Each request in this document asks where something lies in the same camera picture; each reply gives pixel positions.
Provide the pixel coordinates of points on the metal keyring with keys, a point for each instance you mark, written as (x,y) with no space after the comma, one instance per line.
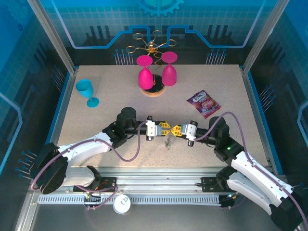
(169,143)

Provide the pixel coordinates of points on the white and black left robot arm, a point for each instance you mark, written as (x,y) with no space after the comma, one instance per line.
(79,146)

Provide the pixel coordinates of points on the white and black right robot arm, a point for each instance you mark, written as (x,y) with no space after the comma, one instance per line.
(255,172)

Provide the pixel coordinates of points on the purple candy bag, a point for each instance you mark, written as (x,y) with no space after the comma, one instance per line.
(203,103)

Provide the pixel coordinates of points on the pink plastic wine glass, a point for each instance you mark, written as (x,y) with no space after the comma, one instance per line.
(169,75)
(145,78)

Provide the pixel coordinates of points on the blue plastic wine glass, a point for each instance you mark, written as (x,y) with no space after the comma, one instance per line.
(84,89)

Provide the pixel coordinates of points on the white round cap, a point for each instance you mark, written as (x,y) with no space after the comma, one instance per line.
(119,205)

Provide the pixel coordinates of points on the aluminium table side rail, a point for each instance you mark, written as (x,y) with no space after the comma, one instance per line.
(67,96)
(252,96)

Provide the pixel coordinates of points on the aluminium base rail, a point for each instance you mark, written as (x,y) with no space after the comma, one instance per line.
(156,178)

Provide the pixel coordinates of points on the aluminium frame post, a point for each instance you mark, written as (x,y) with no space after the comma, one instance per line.
(260,36)
(55,36)

